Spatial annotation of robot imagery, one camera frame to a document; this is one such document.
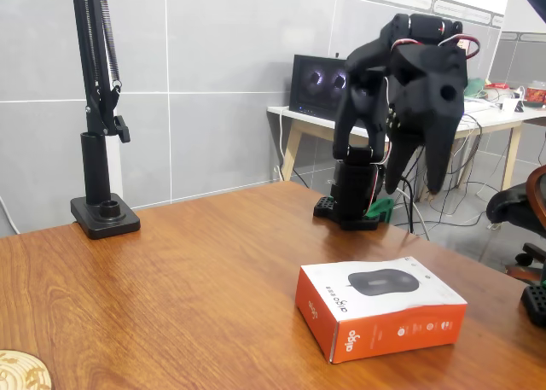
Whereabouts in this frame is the black second arm base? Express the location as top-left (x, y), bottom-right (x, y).
top-left (520, 278), bottom-right (546, 327)

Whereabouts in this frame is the black computer case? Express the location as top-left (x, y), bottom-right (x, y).
top-left (288, 54), bottom-right (351, 120)

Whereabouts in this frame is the orange white mouse box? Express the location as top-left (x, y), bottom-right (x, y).
top-left (295, 255), bottom-right (469, 364)

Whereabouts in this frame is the black cable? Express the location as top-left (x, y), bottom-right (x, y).
top-left (400, 178), bottom-right (415, 234)

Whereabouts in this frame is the green plastic clamp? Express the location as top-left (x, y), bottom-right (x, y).
top-left (367, 196), bottom-right (394, 224)

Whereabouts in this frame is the black spring boom stand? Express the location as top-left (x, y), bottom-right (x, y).
top-left (69, 0), bottom-right (142, 241)

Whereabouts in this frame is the round wooden coaster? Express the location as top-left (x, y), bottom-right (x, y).
top-left (0, 349), bottom-right (53, 390)

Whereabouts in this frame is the black office chair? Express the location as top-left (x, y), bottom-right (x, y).
top-left (485, 164), bottom-right (546, 287)

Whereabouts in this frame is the white table with wooden legs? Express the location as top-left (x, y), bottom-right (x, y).
top-left (266, 103), bottom-right (546, 203)

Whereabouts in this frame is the stack of papers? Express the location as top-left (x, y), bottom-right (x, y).
top-left (463, 96), bottom-right (491, 113)

